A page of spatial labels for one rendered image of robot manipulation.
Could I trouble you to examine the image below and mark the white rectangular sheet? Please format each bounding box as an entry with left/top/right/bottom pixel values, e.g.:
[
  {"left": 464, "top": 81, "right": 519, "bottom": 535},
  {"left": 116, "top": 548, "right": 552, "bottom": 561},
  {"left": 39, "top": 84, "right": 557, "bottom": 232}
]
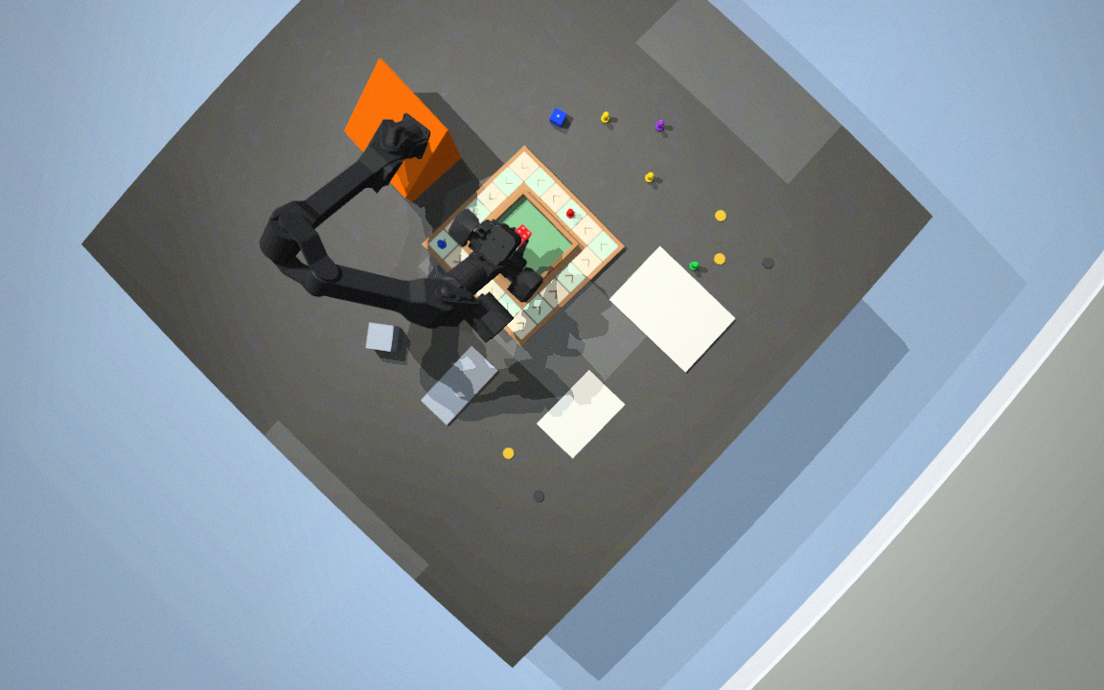
[{"left": 609, "top": 247, "right": 734, "bottom": 372}]

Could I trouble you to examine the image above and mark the white rectangular card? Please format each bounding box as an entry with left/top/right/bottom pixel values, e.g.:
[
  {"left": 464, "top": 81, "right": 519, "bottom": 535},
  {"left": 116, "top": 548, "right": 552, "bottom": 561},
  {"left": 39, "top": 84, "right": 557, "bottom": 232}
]
[{"left": 537, "top": 370, "right": 624, "bottom": 458}]

